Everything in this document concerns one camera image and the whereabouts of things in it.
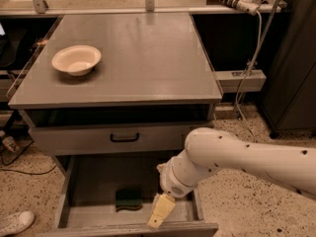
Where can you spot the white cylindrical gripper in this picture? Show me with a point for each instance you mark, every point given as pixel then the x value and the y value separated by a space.
pixel 172 183

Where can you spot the green yellow sponge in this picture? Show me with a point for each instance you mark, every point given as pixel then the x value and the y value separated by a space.
pixel 128 199

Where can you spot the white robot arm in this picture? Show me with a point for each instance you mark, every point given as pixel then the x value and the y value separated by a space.
pixel 208 151

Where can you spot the grey top drawer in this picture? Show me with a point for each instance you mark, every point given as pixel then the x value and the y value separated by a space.
pixel 95 139

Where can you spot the open grey middle drawer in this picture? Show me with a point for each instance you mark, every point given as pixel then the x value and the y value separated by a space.
pixel 87 206

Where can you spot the grey metal drawer cabinet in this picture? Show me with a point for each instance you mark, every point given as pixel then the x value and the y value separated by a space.
pixel 153 69

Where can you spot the white sneaker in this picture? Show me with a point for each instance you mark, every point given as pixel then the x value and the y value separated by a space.
pixel 16 223

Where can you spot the white paper bowl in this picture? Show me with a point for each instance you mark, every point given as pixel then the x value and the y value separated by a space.
pixel 76 60

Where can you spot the dark side cabinet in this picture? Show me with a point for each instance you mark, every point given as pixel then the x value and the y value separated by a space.
pixel 289 96

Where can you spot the small bottle on floor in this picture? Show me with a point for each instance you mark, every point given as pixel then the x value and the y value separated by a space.
pixel 9 142

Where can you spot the white power strip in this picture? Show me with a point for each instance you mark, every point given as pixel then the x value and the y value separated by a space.
pixel 246 6

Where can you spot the black drawer handle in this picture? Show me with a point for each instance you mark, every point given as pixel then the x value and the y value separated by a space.
pixel 116 138

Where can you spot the grey metal rail beam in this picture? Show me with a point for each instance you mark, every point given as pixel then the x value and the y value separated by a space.
pixel 236 81

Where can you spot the metal shelf frame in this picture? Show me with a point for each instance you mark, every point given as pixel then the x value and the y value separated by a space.
pixel 108 4

